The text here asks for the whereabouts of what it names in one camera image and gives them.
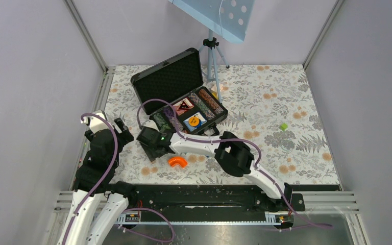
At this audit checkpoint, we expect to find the orange curved toy block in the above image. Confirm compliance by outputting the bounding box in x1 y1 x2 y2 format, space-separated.
168 157 188 168

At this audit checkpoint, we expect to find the blue card deck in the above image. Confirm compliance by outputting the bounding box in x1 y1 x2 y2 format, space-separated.
184 112 207 132

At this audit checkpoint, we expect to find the yellow big blind button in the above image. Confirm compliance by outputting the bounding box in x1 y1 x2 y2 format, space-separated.
188 116 201 125

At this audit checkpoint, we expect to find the blue small blind button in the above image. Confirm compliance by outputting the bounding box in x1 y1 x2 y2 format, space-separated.
189 122 202 131

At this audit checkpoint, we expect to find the black all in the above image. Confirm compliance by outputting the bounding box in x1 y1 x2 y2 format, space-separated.
175 99 193 115

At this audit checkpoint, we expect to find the black poker set case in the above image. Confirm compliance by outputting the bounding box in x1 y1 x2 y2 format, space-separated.
130 47 228 136

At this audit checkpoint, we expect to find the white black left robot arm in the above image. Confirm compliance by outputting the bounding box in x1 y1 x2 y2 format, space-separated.
57 114 138 244

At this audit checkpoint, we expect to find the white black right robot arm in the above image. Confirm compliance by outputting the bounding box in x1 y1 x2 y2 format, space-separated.
137 126 296 212

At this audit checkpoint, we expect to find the green chip row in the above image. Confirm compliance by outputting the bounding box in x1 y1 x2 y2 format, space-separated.
153 113 172 132

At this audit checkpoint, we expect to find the red card deck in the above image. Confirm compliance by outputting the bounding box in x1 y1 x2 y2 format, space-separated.
173 97 194 116

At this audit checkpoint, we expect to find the orange blue chip row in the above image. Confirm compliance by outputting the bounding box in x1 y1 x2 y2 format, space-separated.
198 89 224 114

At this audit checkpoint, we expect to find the blue tripod stand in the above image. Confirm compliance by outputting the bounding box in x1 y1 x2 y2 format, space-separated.
199 29 230 104

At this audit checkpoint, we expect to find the floral table mat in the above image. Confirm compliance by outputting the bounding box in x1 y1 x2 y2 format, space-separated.
114 65 340 185

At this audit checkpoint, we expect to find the green toy cube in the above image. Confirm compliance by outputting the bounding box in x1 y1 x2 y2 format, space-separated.
279 123 288 131

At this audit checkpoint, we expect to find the blue perforated board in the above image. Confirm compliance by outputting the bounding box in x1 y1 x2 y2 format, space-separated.
170 0 255 43

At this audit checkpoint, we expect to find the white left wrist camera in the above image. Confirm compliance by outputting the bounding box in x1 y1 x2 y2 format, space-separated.
80 110 109 134

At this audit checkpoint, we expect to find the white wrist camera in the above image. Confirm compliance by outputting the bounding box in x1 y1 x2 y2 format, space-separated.
80 110 109 134
142 120 159 131

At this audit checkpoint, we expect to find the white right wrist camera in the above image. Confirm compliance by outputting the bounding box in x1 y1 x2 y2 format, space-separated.
142 120 159 131

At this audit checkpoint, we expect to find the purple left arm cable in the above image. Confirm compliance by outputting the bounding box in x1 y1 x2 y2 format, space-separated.
60 112 177 245

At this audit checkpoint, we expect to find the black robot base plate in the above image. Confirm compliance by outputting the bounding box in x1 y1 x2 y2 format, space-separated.
109 182 305 222

